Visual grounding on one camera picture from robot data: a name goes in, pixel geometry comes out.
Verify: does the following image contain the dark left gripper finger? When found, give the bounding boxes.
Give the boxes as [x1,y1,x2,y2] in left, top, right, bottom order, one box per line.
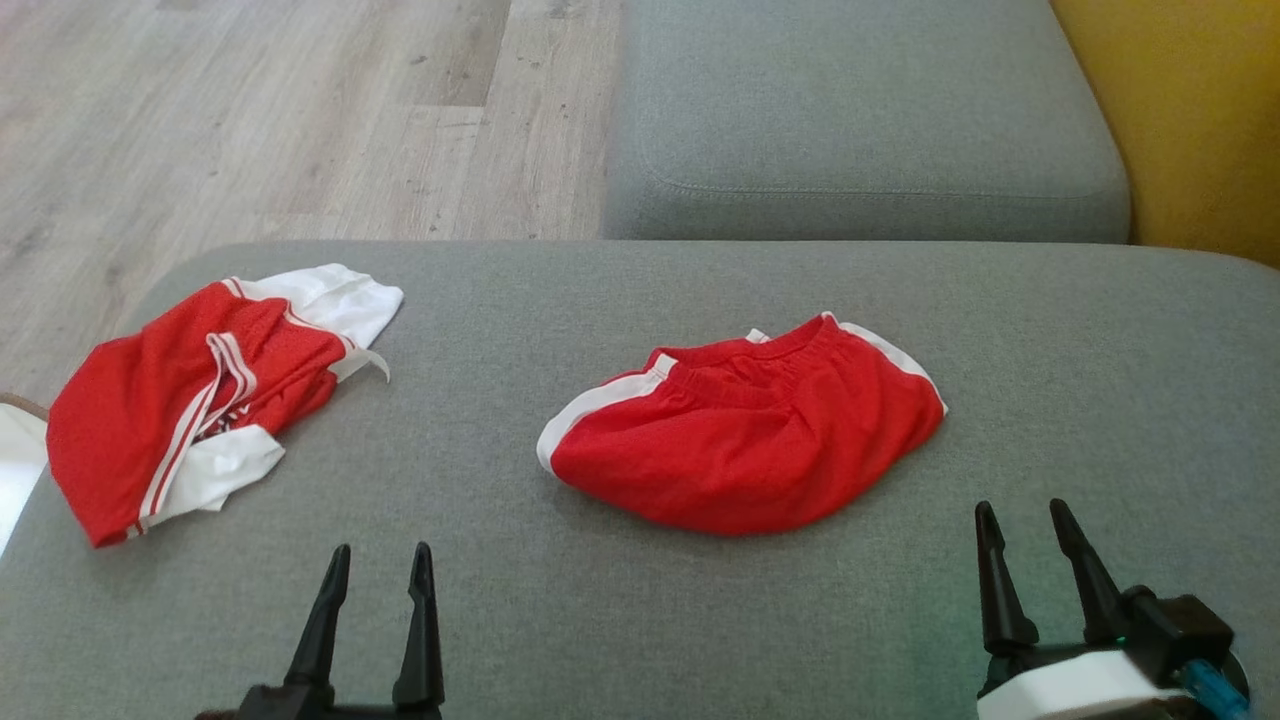
[284,544,352,693]
[392,542,446,713]

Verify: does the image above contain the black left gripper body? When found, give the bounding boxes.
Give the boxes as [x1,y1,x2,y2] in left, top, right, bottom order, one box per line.
[195,683,446,720]

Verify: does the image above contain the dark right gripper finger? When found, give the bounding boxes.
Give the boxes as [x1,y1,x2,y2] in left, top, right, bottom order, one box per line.
[975,501,1041,656]
[1049,498,1136,646]

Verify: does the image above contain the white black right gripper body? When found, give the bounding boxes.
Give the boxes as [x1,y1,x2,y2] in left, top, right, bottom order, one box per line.
[978,643,1201,720]

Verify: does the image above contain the red white striped jersey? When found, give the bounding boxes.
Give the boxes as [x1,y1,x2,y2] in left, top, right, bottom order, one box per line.
[45,263,405,549]

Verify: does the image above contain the red shorts with white stripes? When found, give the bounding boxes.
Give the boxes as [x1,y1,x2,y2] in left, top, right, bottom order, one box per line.
[536,311,949,537]

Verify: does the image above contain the large grey sofa seat cushion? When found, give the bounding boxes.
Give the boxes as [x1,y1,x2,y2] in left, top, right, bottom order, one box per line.
[0,240,1280,720]

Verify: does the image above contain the white round object brown rim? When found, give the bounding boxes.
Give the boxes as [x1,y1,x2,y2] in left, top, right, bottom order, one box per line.
[0,393,49,556]

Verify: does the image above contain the small grey sofa cushion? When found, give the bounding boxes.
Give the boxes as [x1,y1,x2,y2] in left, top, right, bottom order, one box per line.
[600,0,1132,243]

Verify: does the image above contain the blue cable connector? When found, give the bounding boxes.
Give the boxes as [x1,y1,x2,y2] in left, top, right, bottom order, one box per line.
[1180,660,1253,720]

